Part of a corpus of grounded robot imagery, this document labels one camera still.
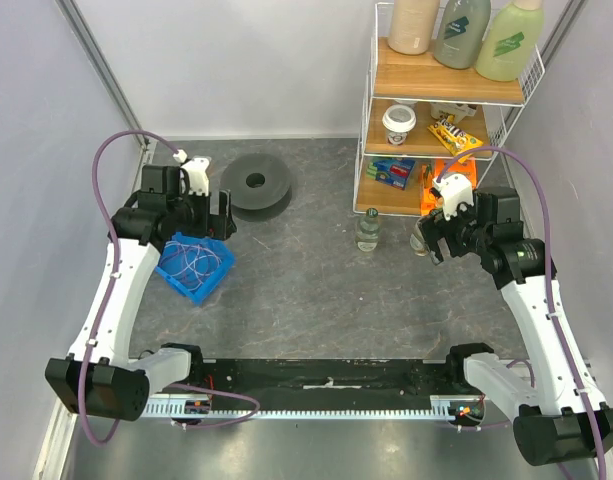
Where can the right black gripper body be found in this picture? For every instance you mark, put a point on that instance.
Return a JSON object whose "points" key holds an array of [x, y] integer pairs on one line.
{"points": [[441, 237]]}

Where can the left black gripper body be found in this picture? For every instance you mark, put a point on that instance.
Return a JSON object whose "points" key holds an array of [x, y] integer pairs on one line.
{"points": [[194, 218]]}

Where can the grey filament spool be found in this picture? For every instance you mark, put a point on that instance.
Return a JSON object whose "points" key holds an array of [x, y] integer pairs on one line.
{"points": [[260, 185]]}

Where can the blue plastic bin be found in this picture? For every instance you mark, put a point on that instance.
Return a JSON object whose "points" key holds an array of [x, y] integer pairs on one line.
{"points": [[194, 267]]}

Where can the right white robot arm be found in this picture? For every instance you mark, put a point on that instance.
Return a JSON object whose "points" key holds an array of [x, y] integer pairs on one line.
{"points": [[564, 416]]}

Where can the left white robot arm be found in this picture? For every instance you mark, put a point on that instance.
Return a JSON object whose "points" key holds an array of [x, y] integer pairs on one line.
{"points": [[97, 375]]}

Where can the right glass soda bottle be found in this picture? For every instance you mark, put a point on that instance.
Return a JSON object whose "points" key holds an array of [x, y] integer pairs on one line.
{"points": [[417, 241]]}

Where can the glass soda bottle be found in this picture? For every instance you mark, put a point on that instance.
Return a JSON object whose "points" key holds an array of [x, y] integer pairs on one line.
{"points": [[367, 231], [417, 241]]}

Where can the orange snack boxes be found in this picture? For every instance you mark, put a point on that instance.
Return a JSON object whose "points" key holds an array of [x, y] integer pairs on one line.
{"points": [[428, 201]]}

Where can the left glass soda bottle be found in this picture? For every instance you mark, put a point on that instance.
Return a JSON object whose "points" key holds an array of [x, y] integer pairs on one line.
{"points": [[367, 231]]}

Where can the blue snack box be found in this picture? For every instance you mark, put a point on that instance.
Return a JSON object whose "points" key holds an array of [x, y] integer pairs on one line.
{"points": [[392, 171]]}

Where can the yellow candy bag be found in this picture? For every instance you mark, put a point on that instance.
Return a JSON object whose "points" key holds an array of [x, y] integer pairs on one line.
{"points": [[452, 138]]}

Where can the white lidded paper cup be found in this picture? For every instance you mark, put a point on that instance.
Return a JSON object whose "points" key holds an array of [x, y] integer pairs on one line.
{"points": [[398, 120]]}

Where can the white carton on shelf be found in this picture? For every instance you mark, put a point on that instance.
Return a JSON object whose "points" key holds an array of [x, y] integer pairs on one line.
{"points": [[458, 111]]}

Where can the grey-green bottle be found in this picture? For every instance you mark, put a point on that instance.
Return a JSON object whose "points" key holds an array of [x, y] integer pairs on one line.
{"points": [[461, 31]]}

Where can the beige bottle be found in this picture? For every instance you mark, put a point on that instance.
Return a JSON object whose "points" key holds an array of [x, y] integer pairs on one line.
{"points": [[412, 25]]}

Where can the light green bottle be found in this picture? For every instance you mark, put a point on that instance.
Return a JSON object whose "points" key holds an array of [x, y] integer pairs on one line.
{"points": [[513, 34]]}

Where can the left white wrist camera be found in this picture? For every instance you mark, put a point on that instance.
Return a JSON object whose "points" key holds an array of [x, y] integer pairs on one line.
{"points": [[195, 172]]}

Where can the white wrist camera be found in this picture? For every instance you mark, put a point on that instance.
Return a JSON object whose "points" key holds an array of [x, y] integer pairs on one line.
{"points": [[457, 193], [195, 172]]}

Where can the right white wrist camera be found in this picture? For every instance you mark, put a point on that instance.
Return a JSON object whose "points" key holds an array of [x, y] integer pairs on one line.
{"points": [[457, 193]]}

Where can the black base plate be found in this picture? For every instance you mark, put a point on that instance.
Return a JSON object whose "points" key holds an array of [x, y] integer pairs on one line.
{"points": [[320, 385]]}

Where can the slotted cable duct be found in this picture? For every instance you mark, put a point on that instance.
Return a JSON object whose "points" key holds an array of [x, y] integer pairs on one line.
{"points": [[192, 407]]}

